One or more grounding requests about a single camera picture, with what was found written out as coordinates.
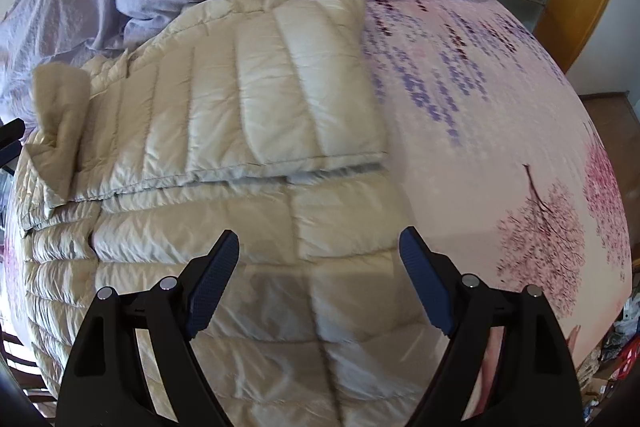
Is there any lavender pillow left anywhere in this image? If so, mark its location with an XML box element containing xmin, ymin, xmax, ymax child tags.
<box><xmin>0</xmin><ymin>0</ymin><xmax>211</xmax><ymax>120</ymax></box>

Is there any pink blossom printed bed sheet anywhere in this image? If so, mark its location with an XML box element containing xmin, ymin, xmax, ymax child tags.
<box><xmin>0</xmin><ymin>0</ymin><xmax>632</xmax><ymax>427</ymax></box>

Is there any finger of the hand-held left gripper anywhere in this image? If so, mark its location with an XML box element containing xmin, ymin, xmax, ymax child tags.
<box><xmin>0</xmin><ymin>118</ymin><xmax>26</xmax><ymax>174</ymax></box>

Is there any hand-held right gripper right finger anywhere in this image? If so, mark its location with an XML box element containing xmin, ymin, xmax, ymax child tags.
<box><xmin>398</xmin><ymin>226</ymin><xmax>586</xmax><ymax>427</ymax></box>

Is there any cream puffer jacket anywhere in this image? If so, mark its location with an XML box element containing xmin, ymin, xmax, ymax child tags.
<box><xmin>4</xmin><ymin>0</ymin><xmax>451</xmax><ymax>427</ymax></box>

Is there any pile of assorted clutter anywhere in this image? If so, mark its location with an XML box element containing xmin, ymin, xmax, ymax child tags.
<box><xmin>575</xmin><ymin>297</ymin><xmax>640</xmax><ymax>427</ymax></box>

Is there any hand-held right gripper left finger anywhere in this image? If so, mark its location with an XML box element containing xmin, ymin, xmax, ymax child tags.
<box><xmin>56</xmin><ymin>229</ymin><xmax>241</xmax><ymax>427</ymax></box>

